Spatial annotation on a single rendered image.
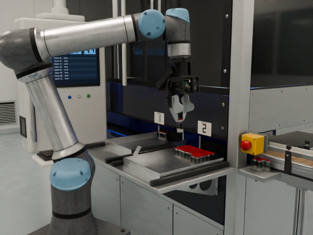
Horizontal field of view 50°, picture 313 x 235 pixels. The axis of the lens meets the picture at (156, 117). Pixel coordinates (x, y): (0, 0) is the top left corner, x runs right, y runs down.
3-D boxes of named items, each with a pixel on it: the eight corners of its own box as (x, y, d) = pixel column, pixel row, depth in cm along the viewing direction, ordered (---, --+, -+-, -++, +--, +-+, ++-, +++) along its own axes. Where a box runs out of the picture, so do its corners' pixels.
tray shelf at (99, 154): (151, 138, 200) (151, 135, 200) (246, 169, 145) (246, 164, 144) (76, 151, 172) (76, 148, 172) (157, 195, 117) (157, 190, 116)
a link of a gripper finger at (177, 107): (180, 123, 108) (180, 94, 107) (168, 122, 112) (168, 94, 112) (187, 123, 110) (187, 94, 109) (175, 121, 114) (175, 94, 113)
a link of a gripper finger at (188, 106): (191, 122, 111) (188, 94, 109) (179, 120, 115) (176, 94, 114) (198, 120, 113) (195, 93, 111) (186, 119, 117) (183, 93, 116)
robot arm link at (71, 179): (47, 216, 95) (44, 170, 93) (56, 196, 108) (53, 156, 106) (90, 214, 96) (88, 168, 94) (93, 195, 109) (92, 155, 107)
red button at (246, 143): (245, 148, 134) (245, 138, 134) (253, 150, 131) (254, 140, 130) (239, 149, 132) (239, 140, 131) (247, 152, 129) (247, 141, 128)
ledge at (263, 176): (258, 167, 147) (259, 163, 146) (285, 175, 136) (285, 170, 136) (237, 173, 138) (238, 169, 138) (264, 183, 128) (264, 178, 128)
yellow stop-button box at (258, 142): (251, 148, 140) (252, 132, 138) (266, 152, 134) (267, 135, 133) (240, 151, 135) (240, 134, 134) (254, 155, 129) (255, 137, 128)
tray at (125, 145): (156, 137, 196) (156, 131, 195) (186, 146, 175) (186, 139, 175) (105, 146, 176) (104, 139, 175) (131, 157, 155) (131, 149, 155)
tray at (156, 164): (183, 152, 164) (183, 145, 163) (223, 165, 143) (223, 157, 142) (123, 165, 144) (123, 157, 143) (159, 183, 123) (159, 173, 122)
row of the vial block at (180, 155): (177, 156, 156) (177, 146, 155) (204, 166, 142) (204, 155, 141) (173, 157, 155) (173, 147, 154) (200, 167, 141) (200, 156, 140)
